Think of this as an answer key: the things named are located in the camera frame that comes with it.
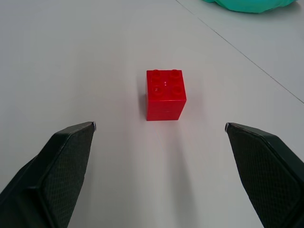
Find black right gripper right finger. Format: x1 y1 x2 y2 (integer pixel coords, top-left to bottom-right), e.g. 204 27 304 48
224 122 304 228

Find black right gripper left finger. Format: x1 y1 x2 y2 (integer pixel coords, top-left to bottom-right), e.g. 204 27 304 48
0 121 97 228

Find red studded toy block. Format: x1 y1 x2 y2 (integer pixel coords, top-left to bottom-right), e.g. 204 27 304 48
145 69 189 122

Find teal green cloth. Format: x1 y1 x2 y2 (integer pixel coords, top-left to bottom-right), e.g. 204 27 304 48
201 0 300 14

